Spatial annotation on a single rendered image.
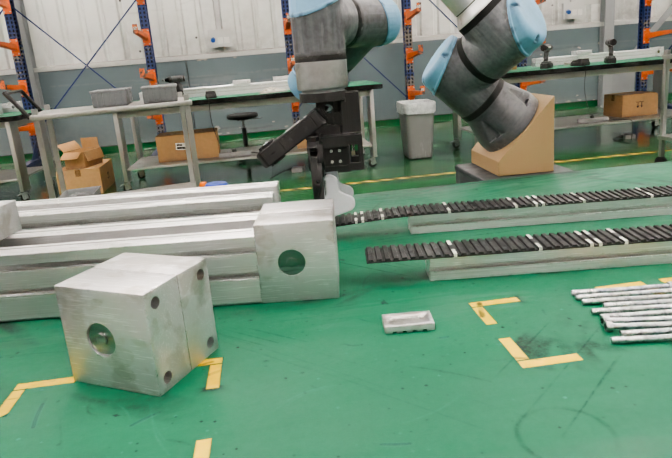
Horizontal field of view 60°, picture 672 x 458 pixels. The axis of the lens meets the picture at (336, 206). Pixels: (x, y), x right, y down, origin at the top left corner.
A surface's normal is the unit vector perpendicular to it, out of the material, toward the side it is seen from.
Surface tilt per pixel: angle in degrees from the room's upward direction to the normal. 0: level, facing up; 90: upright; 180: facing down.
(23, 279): 90
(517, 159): 90
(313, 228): 90
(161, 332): 90
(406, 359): 0
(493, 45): 111
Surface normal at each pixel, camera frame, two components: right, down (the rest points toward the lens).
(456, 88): -0.33, 0.67
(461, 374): -0.08, -0.97
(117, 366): -0.38, 0.26
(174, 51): 0.12, 0.24
